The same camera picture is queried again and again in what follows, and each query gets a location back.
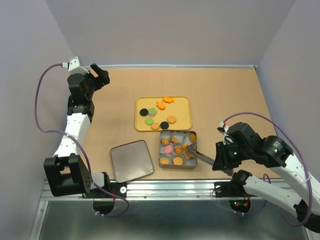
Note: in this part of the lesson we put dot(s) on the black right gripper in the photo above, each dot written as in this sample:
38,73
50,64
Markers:
221,161

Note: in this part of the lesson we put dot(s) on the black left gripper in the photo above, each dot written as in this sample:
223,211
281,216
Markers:
102,79

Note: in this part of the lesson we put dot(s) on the metal serving tongs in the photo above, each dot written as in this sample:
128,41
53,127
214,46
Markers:
193,153

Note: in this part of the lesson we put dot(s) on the gold tin lid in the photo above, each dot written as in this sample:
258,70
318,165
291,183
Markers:
131,161

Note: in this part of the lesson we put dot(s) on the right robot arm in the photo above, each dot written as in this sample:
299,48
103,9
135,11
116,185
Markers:
276,155

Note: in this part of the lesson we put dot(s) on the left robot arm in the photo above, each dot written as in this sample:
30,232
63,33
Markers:
66,172

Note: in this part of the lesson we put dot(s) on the gold square cookie tin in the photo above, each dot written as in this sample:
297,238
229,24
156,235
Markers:
172,151

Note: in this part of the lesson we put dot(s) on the black sandwich cookie left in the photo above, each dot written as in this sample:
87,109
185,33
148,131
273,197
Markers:
144,112

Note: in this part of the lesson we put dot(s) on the black sandwich cookie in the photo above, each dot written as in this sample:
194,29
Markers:
164,125
144,112

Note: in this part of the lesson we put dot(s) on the green sandwich cookie upper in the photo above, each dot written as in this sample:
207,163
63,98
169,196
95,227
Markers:
152,111

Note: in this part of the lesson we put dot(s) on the green sandwich cookie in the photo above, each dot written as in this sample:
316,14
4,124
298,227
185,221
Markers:
149,121
152,111

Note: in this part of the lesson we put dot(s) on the dotted round biscuit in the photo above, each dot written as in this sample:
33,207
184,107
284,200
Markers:
171,119

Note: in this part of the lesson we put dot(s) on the orange fish cookie top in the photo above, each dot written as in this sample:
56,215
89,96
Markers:
168,100

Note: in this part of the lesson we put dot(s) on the yellow cookie tray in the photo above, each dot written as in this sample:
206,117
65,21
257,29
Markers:
180,108

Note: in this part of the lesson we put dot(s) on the flower shaped tan cookie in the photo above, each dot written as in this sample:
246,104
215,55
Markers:
155,126

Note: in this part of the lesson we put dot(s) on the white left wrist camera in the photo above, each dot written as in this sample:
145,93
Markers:
74,66

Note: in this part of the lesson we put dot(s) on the aluminium front rail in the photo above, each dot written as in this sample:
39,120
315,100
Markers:
154,190

